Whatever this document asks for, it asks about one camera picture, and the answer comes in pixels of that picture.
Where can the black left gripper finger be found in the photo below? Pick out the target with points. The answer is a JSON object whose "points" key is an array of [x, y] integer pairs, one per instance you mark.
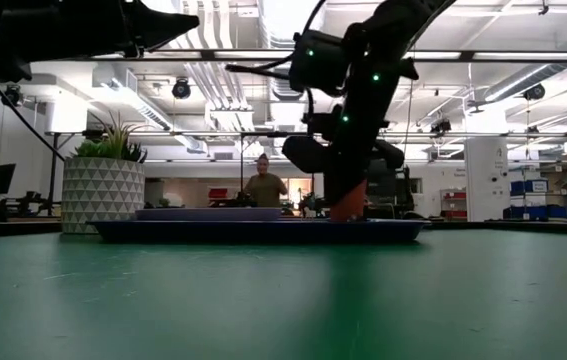
{"points": [[163, 25]]}

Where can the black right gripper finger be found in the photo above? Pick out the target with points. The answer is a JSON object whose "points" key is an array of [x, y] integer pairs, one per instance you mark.
{"points": [[338, 185]]}

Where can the orange cup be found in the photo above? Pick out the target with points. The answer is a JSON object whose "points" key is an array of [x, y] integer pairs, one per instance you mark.
{"points": [[353, 207]]}

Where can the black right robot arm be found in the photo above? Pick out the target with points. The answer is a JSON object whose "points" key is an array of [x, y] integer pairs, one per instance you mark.
{"points": [[368, 85]]}

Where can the blue plastic tray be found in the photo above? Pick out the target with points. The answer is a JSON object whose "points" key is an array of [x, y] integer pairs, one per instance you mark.
{"points": [[263, 232]]}

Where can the small green plant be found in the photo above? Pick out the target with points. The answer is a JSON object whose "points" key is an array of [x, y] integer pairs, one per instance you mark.
{"points": [[313, 205]]}

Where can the person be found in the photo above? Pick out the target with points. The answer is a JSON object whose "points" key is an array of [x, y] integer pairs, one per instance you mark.
{"points": [[265, 187]]}

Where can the black ceiling reel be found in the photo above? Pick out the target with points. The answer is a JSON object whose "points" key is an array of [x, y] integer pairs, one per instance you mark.
{"points": [[181, 89], [440, 126], [12, 95], [534, 92]]}

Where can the red bin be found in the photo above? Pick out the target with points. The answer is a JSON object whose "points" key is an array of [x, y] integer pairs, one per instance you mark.
{"points": [[218, 193]]}

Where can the shelf with red bins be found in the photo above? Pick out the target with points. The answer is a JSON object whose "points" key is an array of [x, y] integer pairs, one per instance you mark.
{"points": [[455, 202]]}

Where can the green table mat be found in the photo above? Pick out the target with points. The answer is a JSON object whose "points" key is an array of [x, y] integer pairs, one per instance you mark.
{"points": [[263, 300]]}

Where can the white pillar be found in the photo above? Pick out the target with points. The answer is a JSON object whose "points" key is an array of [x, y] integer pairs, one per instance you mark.
{"points": [[486, 180]]}

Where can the potted plant in patterned planter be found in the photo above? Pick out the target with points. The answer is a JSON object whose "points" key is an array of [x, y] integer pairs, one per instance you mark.
{"points": [[103, 190]]}

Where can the blue storage bin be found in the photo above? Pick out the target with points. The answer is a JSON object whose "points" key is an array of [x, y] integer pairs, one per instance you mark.
{"points": [[533, 212], [530, 186]]}

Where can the overhead light bar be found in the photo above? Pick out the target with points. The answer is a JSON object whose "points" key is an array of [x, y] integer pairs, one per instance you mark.
{"points": [[513, 55]]}

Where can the silver air duct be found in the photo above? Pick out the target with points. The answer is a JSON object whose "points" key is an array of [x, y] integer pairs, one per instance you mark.
{"points": [[278, 89]]}

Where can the thin black frame bar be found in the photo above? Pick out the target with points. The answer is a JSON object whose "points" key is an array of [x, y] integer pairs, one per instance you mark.
{"points": [[463, 134]]}

